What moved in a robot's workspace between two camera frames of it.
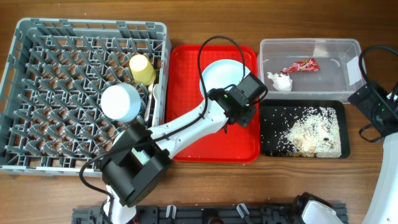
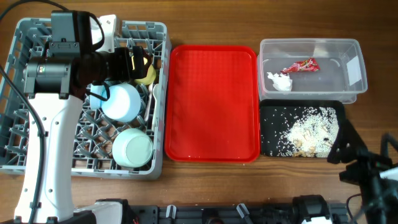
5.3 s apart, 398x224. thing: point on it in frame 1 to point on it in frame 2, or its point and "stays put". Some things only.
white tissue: (282, 83) stays put
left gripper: (250, 116) to (125, 72)
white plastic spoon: (156, 90) stays put
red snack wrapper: (309, 65) stays put
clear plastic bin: (310, 68) stays put
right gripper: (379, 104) to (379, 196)
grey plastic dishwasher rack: (70, 86) stays put
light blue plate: (220, 73) to (95, 101)
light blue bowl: (120, 102) stays put
